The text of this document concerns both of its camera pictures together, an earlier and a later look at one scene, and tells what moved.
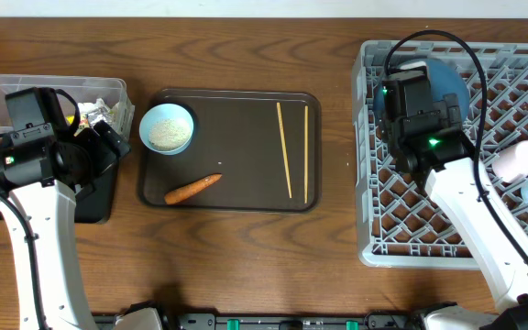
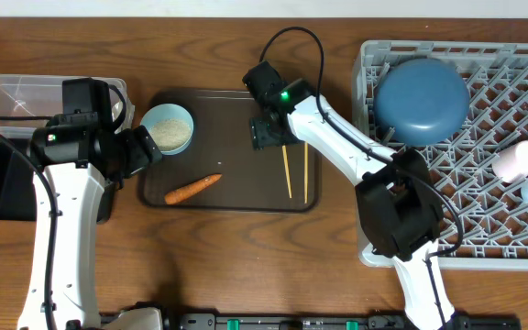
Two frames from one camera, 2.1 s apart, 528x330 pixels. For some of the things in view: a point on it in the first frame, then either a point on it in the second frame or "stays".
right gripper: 448,111 to 260,137
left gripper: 106,157 to 140,158
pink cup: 517,161 stays
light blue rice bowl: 166,128 stays
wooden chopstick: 306,125 stays
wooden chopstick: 286,160 stays
